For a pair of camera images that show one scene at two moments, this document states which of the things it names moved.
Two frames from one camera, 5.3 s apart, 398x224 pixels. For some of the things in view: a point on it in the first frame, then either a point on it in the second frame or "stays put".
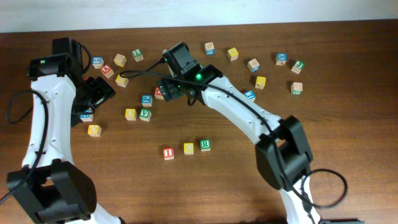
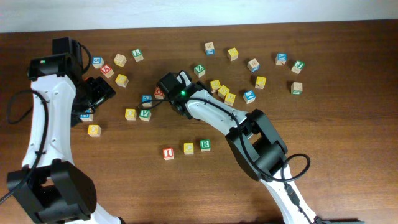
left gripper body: x=92 y=93 stays put
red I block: x=168 y=154 stays put
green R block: x=205 y=145 stays put
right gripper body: x=174 y=84 to x=201 y=86
